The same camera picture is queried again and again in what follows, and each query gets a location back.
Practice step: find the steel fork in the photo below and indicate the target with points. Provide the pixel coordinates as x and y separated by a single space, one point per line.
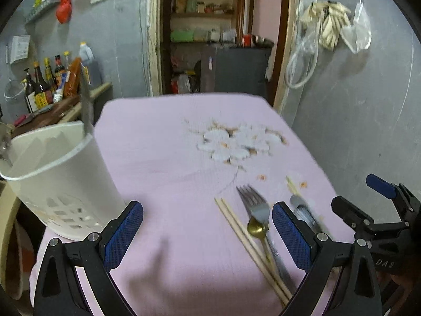
259 208

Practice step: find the large oil jug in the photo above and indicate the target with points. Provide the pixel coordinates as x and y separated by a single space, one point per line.
89 66

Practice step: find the person's right hand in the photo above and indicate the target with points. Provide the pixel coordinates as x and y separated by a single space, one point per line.
400 294

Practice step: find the red cup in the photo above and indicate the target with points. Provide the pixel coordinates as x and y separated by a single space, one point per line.
247 40

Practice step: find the large steel spoon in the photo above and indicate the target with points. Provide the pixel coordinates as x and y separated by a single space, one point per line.
86 102

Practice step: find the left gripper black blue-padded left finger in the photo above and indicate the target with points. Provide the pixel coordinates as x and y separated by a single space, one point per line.
58 289

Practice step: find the white plastic utensil basket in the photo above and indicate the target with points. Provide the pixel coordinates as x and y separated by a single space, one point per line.
58 172

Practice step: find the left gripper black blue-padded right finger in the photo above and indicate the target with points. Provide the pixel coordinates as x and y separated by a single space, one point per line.
356 291

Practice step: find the white plastic bag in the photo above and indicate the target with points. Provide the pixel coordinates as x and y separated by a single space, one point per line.
358 36

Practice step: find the cream rubber gloves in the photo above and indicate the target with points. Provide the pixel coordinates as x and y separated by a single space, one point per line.
328 18

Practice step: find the wooden chopstick pair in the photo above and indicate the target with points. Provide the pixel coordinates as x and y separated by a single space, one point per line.
255 253

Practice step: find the red plastic bag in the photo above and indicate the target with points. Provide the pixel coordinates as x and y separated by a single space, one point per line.
63 11

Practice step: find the small gold spoon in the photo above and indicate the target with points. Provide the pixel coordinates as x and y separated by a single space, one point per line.
259 231

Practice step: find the pink floral tablecloth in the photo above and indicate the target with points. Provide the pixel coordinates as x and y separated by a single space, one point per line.
186 259

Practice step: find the sauce bottles group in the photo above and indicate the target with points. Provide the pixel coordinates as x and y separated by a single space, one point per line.
56 85

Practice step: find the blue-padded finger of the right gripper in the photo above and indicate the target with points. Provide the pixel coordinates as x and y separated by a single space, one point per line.
381 186

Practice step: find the dark grey cabinet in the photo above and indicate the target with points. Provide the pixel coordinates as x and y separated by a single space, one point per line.
231 69

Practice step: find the wooden cutting board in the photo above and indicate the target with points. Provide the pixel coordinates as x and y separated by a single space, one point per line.
58 111

